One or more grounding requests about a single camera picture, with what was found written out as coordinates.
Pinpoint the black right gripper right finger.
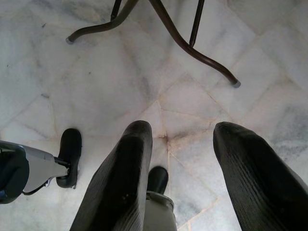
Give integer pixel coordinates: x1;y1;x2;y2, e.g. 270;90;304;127
213;122;308;231

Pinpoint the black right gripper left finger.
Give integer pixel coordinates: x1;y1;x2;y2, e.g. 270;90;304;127
70;120;153;231

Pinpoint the robot right foot black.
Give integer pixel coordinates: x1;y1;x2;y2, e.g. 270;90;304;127
147;166;169;196

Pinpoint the robot foot black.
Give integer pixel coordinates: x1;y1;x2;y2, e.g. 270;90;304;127
147;166;169;196
56;128;82;189

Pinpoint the robot left foot black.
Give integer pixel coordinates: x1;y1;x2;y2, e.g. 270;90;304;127
56;128;82;189

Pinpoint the robot left leg grey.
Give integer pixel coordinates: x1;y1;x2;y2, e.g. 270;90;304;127
0;141;71;204

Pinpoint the dark metal table leg frame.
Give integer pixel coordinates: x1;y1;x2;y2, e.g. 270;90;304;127
66;0;241;88

